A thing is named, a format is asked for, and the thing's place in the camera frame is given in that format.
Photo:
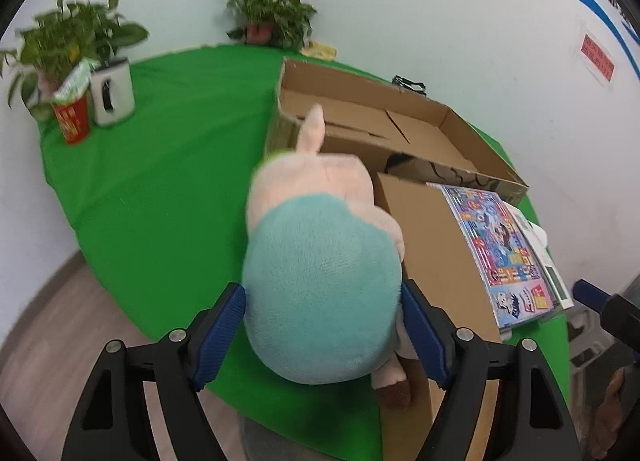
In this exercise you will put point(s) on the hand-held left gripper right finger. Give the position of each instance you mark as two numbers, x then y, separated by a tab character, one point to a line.
425	336

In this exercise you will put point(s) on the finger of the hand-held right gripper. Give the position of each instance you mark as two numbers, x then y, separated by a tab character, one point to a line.
590	293

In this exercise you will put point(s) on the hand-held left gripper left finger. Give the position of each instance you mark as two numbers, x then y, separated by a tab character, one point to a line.
220	336

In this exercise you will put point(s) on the white medicine box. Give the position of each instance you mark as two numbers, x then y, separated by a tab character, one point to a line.
547	266

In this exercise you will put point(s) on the cardboard box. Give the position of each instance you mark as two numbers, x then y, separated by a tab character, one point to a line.
440	251

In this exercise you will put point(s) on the colourful printed game box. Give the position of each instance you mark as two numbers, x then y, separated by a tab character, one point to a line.
500	251

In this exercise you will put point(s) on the pink and teal plush toy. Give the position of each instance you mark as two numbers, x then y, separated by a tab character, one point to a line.
320	286

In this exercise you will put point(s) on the person's right hand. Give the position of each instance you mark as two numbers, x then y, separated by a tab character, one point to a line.
612	411

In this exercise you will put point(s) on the green tablecloth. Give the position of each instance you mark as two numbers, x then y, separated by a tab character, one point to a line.
175	181

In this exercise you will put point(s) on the red paper cup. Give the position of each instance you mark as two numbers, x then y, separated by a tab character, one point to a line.
72	123

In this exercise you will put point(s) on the yellow crumpled paper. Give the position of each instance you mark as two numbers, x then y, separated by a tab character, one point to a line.
320	50

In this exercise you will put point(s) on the potted plant in red pot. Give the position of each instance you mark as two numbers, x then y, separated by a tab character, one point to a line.
272	11

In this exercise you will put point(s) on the large leafy potted plant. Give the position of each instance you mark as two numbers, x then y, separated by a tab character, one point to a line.
65	36

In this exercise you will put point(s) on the red wall sign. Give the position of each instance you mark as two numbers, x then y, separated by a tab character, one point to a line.
597	55

